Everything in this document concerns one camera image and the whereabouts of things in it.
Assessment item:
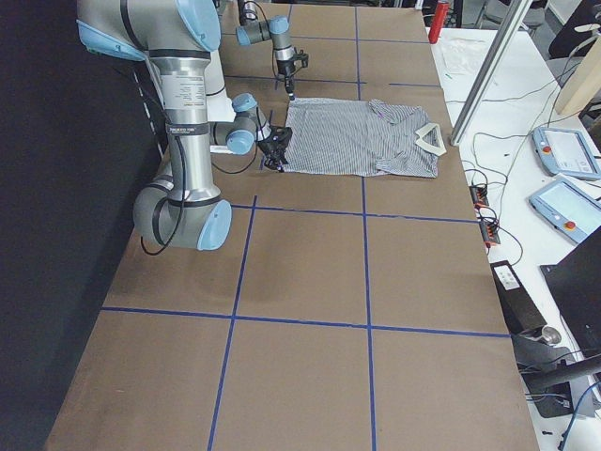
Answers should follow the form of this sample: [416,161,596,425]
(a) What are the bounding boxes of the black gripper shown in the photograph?
[257,126,292,173]
[274,46,309,101]

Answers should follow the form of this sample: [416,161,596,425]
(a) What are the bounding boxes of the navy white striped polo shirt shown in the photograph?
[284,98,446,179]

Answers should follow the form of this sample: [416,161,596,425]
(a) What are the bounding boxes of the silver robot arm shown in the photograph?
[77,1,292,251]
[236,1,309,101]

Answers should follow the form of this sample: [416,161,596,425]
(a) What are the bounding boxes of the brown paper table mat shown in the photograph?
[44,2,541,451]

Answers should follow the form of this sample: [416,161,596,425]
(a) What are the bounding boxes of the red cylinder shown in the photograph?
[428,0,450,44]

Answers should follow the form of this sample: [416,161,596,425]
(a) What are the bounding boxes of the clear plastic bag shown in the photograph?
[438,38,488,75]

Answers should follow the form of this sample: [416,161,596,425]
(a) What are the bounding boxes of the far orange USB hub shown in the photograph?
[469,184,489,210]

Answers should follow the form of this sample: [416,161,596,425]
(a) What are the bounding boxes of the orange usb hub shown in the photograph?
[469,184,489,210]
[479,216,501,248]

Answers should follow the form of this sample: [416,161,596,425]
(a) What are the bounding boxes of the near orange USB hub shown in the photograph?
[479,216,501,248]

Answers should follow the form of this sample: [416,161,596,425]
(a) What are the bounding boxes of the far teach pendant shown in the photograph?
[532,127,600,180]

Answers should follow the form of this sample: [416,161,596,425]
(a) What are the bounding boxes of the teach pendant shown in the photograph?
[532,127,600,180]
[529,179,600,243]

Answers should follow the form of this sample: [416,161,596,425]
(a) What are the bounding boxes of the black box with label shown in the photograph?
[490,260,547,334]

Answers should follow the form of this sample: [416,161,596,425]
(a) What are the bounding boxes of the near teach pendant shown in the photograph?
[529,179,600,243]

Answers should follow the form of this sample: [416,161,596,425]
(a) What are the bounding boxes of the black monitor stand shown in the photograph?
[511,334,600,418]

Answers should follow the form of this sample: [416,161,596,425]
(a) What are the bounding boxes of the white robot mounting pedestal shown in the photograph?
[177,0,235,122]

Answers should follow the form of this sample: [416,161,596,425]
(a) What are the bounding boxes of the aluminium frame post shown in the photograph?
[450,0,532,147]

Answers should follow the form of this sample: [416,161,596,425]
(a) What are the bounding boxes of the wooden post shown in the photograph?
[555,13,600,116]

